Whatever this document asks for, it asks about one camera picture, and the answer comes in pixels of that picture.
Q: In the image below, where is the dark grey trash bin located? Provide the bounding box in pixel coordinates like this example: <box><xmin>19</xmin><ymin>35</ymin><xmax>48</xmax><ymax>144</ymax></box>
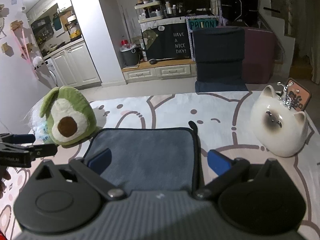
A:
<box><xmin>120</xmin><ymin>40</ymin><xmax>140</xmax><ymax>67</ymax></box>

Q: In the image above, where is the dark blue floor chair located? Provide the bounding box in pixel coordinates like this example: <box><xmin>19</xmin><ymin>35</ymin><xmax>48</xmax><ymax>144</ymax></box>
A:
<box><xmin>193</xmin><ymin>27</ymin><xmax>247</xmax><ymax>93</ymax></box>

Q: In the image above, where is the plastic tissue pack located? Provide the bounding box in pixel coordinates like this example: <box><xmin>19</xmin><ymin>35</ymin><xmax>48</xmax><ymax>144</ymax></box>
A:
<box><xmin>24</xmin><ymin>103</ymin><xmax>53</xmax><ymax>144</ymax></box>

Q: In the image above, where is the maroon floor chair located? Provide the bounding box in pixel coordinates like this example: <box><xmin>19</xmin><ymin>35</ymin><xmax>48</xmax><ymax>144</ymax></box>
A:
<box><xmin>242</xmin><ymin>27</ymin><xmax>276</xmax><ymax>84</ymax></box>

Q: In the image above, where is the white drawer cabinet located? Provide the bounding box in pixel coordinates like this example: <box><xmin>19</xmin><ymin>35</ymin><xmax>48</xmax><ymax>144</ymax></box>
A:
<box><xmin>121</xmin><ymin>59</ymin><xmax>196</xmax><ymax>83</ymax></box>

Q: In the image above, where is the teal poison sign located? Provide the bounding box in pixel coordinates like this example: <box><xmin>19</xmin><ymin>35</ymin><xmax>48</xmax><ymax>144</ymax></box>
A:
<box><xmin>188</xmin><ymin>18</ymin><xmax>218</xmax><ymax>31</ymax></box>

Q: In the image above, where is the grey blue towel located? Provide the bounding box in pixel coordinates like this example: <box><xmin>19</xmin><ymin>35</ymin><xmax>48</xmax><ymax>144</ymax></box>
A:
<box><xmin>84</xmin><ymin>121</ymin><xmax>203</xmax><ymax>194</ymax></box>

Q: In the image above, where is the black hanging jacket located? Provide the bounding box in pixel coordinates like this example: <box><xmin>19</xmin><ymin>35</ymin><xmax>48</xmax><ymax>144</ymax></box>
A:
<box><xmin>220</xmin><ymin>0</ymin><xmax>258</xmax><ymax>28</ymax></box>

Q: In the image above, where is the small orange picture card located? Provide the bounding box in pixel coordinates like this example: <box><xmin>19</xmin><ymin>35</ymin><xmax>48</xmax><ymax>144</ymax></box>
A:
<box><xmin>286</xmin><ymin>78</ymin><xmax>311</xmax><ymax>111</ymax></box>

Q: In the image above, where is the black have a nice day cloth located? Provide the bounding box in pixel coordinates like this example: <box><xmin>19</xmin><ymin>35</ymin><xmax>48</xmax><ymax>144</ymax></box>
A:
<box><xmin>142</xmin><ymin>23</ymin><xmax>191</xmax><ymax>61</ymax></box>

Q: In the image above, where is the white ceramic cat figurine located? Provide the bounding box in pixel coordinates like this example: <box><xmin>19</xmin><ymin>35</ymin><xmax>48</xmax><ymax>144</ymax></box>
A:
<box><xmin>251</xmin><ymin>85</ymin><xmax>308</xmax><ymax>158</ymax></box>

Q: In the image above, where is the cream tiered shelf rack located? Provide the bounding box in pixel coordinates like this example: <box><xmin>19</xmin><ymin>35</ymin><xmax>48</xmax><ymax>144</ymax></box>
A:
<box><xmin>135</xmin><ymin>1</ymin><xmax>164</xmax><ymax>24</ymax></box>

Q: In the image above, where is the white kitchen cabinet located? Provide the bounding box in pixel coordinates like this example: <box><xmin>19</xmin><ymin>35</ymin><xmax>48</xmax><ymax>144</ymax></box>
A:
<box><xmin>44</xmin><ymin>38</ymin><xmax>101</xmax><ymax>88</ymax></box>

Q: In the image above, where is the cartoon printed tablecloth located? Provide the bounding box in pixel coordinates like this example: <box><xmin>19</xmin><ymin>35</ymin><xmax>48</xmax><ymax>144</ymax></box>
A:
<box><xmin>1</xmin><ymin>91</ymin><xmax>319</xmax><ymax>239</ymax></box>

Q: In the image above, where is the green avocado plush toy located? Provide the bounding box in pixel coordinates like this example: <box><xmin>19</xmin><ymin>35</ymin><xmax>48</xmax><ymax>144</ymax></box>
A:
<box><xmin>39</xmin><ymin>86</ymin><xmax>97</xmax><ymax>146</ymax></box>

